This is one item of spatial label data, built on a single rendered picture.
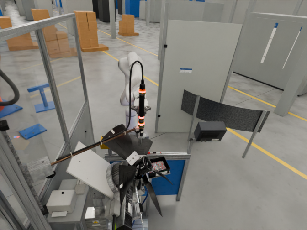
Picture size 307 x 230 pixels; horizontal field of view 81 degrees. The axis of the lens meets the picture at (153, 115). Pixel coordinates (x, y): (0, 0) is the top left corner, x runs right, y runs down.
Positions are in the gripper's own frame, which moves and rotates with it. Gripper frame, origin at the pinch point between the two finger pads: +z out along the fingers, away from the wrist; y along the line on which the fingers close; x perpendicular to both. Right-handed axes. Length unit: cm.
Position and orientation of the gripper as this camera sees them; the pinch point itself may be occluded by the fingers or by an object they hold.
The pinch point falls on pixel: (141, 112)
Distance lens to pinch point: 118.4
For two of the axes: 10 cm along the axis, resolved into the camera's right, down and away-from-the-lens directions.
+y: -9.9, -0.1, -1.0
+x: 0.6, -8.3, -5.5
